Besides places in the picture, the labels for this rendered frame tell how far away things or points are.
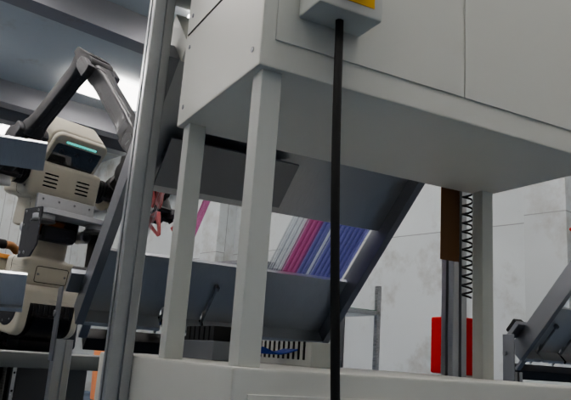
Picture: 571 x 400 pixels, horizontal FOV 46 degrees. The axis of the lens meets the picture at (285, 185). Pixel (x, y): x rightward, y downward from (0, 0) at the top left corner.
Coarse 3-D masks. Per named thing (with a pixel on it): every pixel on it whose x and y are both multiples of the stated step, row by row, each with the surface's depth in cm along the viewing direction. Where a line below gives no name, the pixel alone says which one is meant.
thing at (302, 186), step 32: (160, 160) 144; (224, 160) 144; (288, 160) 154; (320, 160) 156; (224, 192) 149; (288, 192) 159; (320, 192) 162; (352, 192) 165; (384, 192) 168; (352, 224) 171
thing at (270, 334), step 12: (96, 312) 163; (108, 312) 165; (84, 324) 160; (96, 324) 161; (144, 324) 166; (156, 324) 168; (192, 324) 173; (204, 324) 175; (216, 324) 177; (228, 324) 179; (264, 336) 181; (276, 336) 183; (288, 336) 185; (300, 336) 187; (312, 336) 189
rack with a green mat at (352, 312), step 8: (376, 288) 416; (376, 296) 414; (376, 304) 413; (352, 312) 403; (360, 312) 406; (368, 312) 408; (376, 312) 411; (376, 320) 410; (376, 328) 409; (376, 336) 408; (376, 344) 407; (376, 352) 406; (376, 360) 405; (376, 368) 404
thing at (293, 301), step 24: (144, 264) 160; (168, 264) 162; (192, 264) 164; (216, 264) 166; (144, 288) 164; (192, 288) 168; (216, 288) 169; (288, 288) 178; (312, 288) 181; (144, 312) 169; (192, 312) 173; (216, 312) 176; (264, 312) 181; (288, 312) 184; (312, 312) 186
